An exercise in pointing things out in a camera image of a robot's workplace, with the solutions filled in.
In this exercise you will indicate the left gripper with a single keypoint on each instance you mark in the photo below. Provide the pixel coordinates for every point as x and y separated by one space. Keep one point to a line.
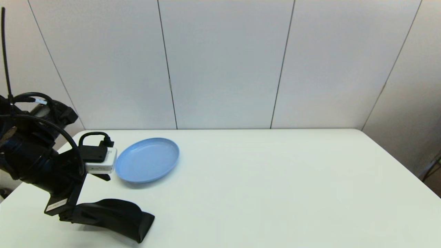
65 198

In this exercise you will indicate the black soft glasses case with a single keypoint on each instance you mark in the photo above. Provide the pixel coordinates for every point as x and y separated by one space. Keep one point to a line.
117 217

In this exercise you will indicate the light blue round plate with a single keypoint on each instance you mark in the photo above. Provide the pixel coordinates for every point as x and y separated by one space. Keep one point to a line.
148 160

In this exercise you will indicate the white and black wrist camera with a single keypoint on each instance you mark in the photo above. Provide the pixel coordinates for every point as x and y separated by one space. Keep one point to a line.
101 165

